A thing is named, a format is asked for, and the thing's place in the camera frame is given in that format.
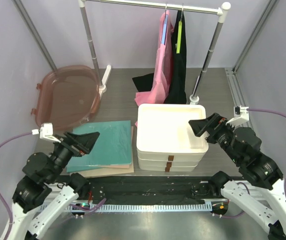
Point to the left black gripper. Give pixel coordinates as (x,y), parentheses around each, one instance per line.
(87,139)

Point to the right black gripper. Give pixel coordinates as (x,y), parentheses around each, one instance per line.
(217,121)

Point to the black t shirt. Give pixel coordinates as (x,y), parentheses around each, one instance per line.
(177,93)

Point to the pink t shirt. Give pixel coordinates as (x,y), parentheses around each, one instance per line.
(162,76)

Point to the lime green clothes hanger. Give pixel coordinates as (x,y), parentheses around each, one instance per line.
(180,30)

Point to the blue clothes hanger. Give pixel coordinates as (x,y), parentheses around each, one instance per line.
(165,30)

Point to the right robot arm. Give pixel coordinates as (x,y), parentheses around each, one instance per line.
(244,148)

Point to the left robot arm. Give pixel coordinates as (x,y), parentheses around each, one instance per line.
(40,171)

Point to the teal folder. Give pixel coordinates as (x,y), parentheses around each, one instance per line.
(113,147)

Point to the beige board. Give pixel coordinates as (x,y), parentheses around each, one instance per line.
(108,171)

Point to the top white tray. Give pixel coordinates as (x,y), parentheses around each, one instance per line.
(164,128)

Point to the white tray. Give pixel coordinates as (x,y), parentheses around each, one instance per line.
(164,156)
(164,128)
(167,166)

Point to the pink folder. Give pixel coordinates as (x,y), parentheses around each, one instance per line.
(115,166)

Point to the pink translucent plastic basket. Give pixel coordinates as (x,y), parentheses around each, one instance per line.
(68,97)

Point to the middle white tray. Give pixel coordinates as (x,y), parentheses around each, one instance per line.
(164,156)

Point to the bottom white tray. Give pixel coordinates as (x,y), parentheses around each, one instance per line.
(167,166)

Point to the white metal clothes rack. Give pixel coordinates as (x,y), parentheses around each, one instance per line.
(131,31)

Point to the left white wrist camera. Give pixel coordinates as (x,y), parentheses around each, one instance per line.
(45,132)

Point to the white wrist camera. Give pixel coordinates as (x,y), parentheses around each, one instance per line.
(45,132)
(241,116)

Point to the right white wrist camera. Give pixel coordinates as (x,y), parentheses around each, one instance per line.
(241,116)

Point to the white cable duct strip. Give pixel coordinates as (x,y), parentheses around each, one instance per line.
(206,207)

